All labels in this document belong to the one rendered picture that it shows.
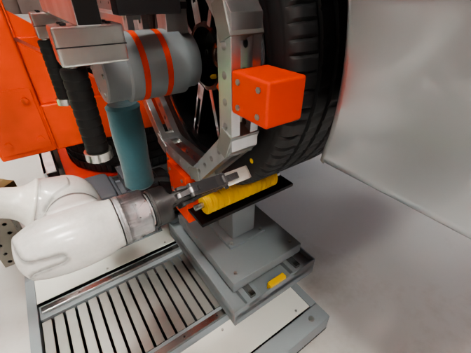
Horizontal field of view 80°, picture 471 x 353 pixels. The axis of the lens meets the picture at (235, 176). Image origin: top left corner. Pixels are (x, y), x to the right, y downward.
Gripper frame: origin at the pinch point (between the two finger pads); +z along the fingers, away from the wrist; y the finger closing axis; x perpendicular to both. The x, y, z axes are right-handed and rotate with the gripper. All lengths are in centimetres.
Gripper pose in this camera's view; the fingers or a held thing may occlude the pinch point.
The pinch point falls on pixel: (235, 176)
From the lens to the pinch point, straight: 63.4
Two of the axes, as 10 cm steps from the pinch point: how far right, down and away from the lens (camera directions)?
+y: 4.1, -2.7, -8.7
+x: -4.0, -9.1, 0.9
